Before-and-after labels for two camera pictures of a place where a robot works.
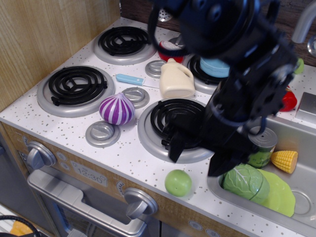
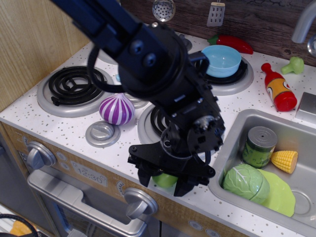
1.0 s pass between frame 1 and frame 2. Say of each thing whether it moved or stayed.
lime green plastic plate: stayed
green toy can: stayed
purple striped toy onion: stayed
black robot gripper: moved
